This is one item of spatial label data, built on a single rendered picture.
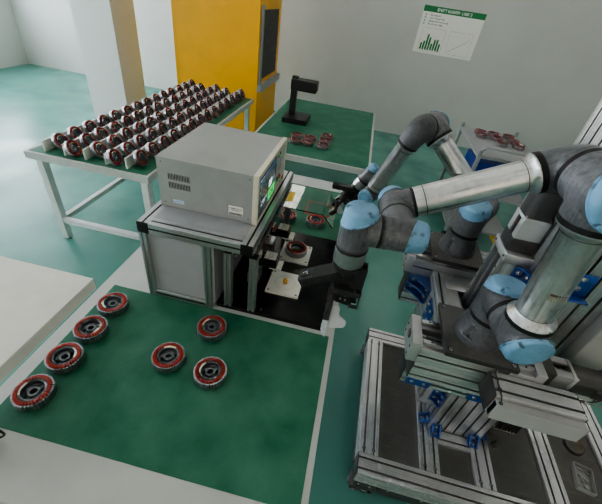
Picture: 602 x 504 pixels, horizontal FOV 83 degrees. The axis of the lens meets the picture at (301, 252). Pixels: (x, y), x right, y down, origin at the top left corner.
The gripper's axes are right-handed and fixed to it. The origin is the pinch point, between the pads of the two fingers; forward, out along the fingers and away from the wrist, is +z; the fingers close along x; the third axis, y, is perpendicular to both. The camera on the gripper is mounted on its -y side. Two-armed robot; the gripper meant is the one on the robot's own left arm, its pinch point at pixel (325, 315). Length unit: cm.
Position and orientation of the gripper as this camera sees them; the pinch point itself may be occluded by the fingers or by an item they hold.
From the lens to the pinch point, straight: 96.6
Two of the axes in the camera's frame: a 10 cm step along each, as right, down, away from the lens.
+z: -1.3, 7.9, 6.0
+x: 2.2, -5.7, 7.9
